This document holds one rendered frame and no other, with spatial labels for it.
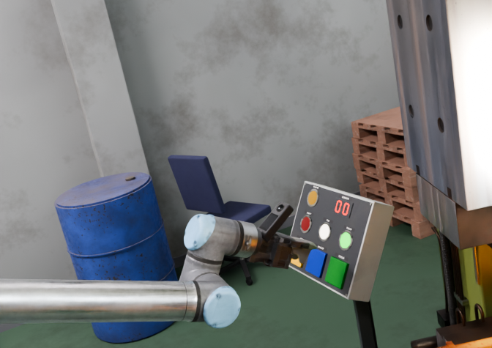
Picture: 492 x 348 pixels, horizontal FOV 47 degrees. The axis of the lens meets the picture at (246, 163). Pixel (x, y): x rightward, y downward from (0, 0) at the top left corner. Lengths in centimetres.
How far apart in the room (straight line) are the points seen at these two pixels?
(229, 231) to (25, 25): 284
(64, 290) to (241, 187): 332
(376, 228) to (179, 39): 282
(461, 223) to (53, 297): 79
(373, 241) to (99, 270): 214
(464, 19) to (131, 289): 81
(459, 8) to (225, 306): 76
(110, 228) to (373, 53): 269
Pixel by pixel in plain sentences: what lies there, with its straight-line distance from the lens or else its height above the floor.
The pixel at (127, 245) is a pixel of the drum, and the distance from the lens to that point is 336.
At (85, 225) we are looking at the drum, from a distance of 335.
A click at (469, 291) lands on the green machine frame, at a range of 158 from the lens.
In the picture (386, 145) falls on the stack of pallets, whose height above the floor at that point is 63.
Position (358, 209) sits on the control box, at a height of 117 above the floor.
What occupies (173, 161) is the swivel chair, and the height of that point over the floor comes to 88.
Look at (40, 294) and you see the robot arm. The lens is 119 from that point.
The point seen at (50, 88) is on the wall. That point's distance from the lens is 400.
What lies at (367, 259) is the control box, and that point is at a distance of 162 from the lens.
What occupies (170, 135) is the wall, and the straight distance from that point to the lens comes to 417.
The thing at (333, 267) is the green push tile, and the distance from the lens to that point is 166.
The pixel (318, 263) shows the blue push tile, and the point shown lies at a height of 101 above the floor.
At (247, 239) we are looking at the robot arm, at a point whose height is 123.
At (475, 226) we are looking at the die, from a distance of 112.
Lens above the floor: 177
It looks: 15 degrees down
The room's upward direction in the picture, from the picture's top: 12 degrees counter-clockwise
